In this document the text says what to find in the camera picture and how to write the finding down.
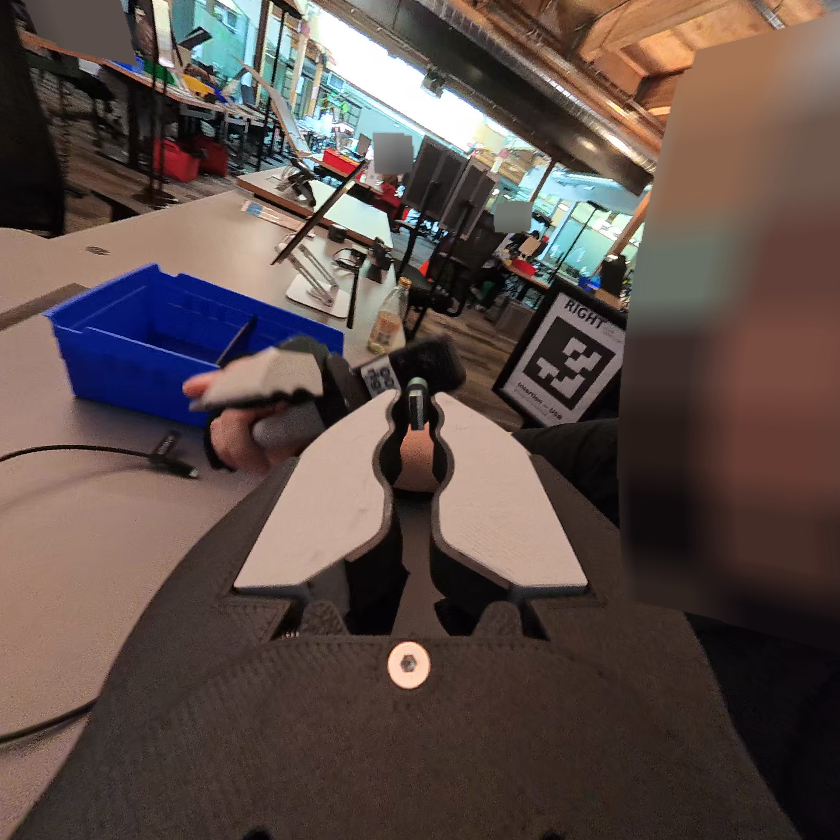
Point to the clear drink bottle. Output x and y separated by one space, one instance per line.
387 321

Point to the grey laptop stand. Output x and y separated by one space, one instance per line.
295 184

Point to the red floor bin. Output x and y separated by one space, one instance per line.
176 161
213 156

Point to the blue storage bin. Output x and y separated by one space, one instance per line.
118 367

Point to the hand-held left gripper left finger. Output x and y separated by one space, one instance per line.
315 518

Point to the tilted display board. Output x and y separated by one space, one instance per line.
279 111

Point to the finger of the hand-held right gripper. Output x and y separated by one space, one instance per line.
243 384

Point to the blue printed paper sheet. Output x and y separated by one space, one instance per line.
262 213

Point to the person's right hand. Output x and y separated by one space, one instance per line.
236 439

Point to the black music stand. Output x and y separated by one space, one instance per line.
469 197
430 170

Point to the white laptop stand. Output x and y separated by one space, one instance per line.
321 292

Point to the black pole stand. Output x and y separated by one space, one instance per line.
154 131

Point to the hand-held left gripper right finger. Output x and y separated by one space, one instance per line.
505 518

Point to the black framed marker sign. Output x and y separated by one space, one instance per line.
564 361

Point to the person's dark clothing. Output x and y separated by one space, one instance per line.
571 459

